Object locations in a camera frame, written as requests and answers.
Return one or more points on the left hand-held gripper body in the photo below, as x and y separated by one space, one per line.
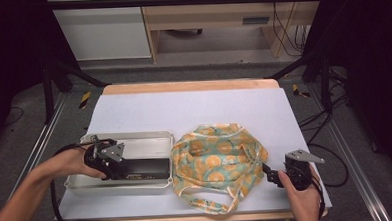
111 154

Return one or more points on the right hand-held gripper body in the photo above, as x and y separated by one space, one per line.
298 172

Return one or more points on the white plastic tray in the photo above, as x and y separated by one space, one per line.
145 146

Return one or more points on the black rectangular box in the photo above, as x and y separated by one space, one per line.
146 167

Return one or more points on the orange print fabric bag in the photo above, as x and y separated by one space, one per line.
219 163

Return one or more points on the person's right hand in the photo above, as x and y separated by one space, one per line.
304 202

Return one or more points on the person's left hand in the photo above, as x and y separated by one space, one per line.
66 163

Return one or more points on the yellow tool left floor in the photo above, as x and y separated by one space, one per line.
85 99

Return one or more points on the yellow tool floor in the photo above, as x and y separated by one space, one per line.
296 90
85 99

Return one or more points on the yellow tool right floor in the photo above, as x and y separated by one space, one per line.
296 90

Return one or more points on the black metal stand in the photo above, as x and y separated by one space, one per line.
49 97
325 85

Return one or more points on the white table mat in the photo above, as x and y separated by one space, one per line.
184 107

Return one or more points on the white cabinet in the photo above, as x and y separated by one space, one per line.
104 34

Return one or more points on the light wooden desk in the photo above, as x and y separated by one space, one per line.
213 13

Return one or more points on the aluminium floor rail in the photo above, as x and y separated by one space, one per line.
352 157
35 147

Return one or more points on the black horizontal frame bar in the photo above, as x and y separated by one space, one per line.
179 1

